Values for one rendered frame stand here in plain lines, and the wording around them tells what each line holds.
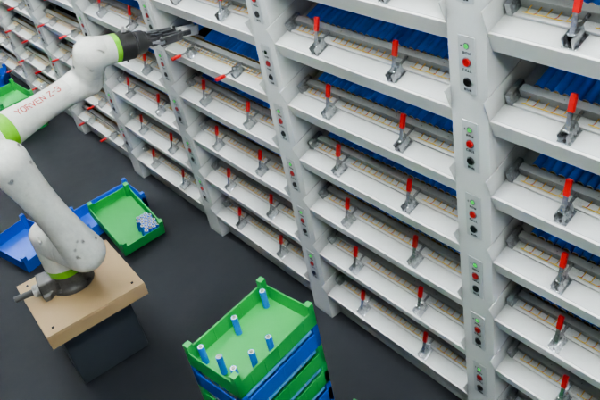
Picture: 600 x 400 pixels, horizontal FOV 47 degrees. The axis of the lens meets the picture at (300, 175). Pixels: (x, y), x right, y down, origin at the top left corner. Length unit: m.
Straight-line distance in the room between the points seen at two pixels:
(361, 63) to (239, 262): 1.35
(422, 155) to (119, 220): 1.82
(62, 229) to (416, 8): 1.23
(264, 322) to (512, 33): 1.08
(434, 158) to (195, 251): 1.53
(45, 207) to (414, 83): 1.11
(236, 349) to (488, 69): 1.03
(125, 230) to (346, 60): 1.69
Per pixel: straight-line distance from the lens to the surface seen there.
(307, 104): 1.93
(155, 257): 2.98
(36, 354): 2.82
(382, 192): 1.86
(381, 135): 1.74
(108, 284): 2.42
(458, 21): 1.37
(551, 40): 1.28
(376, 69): 1.64
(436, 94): 1.51
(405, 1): 1.48
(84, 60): 2.22
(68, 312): 2.38
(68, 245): 2.18
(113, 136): 3.66
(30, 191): 2.05
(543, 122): 1.39
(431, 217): 1.76
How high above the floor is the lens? 1.81
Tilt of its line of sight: 34 degrees down
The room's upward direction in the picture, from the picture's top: 12 degrees counter-clockwise
